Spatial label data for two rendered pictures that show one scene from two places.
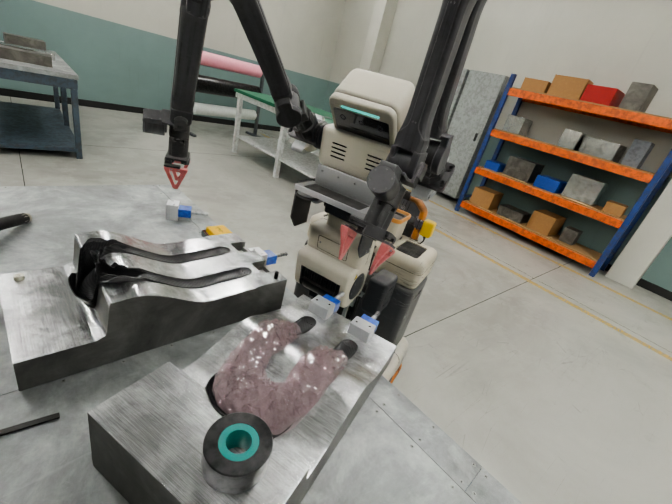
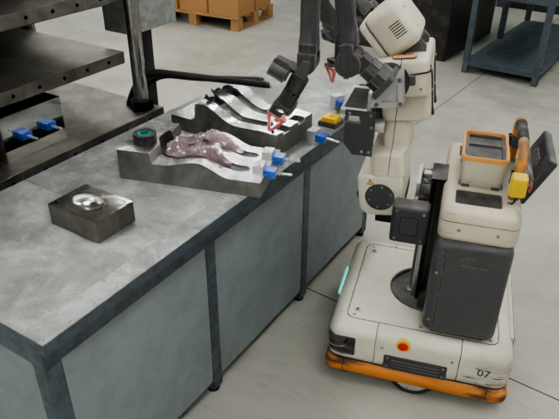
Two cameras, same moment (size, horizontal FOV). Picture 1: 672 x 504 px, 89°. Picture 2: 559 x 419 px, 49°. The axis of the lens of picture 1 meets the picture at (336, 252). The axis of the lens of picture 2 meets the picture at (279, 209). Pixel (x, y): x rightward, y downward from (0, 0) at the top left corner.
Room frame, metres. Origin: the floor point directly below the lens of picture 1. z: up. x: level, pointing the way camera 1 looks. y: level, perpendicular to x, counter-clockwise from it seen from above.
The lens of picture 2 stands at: (0.45, -1.91, 1.80)
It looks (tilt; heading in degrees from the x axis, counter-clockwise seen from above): 31 degrees down; 82
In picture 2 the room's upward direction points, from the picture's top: 1 degrees clockwise
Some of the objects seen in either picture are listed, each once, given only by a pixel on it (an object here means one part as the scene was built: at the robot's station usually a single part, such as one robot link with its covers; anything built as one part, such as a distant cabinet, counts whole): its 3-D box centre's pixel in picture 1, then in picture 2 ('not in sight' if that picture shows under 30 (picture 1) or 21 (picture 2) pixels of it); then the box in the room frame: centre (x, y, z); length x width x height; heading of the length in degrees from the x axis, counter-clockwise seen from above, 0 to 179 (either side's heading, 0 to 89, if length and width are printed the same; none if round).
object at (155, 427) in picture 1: (284, 380); (201, 156); (0.45, 0.03, 0.85); 0.50 x 0.26 x 0.11; 157
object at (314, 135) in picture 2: (270, 256); (324, 138); (0.92, 0.19, 0.83); 0.13 x 0.05 x 0.05; 140
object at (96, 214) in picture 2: not in sight; (91, 212); (0.11, -0.27, 0.83); 0.20 x 0.15 x 0.07; 140
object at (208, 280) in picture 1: (169, 261); (242, 105); (0.62, 0.34, 0.92); 0.35 x 0.16 x 0.09; 140
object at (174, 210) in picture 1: (188, 211); (343, 104); (1.07, 0.53, 0.83); 0.13 x 0.05 x 0.05; 113
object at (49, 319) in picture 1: (159, 279); (240, 115); (0.61, 0.36, 0.87); 0.50 x 0.26 x 0.14; 140
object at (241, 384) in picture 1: (286, 359); (202, 145); (0.45, 0.03, 0.90); 0.26 x 0.18 x 0.08; 157
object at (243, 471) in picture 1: (237, 450); (145, 137); (0.26, 0.05, 0.93); 0.08 x 0.08 x 0.04
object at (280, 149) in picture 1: (309, 142); not in sight; (4.93, 0.77, 0.51); 2.40 x 1.13 x 1.02; 50
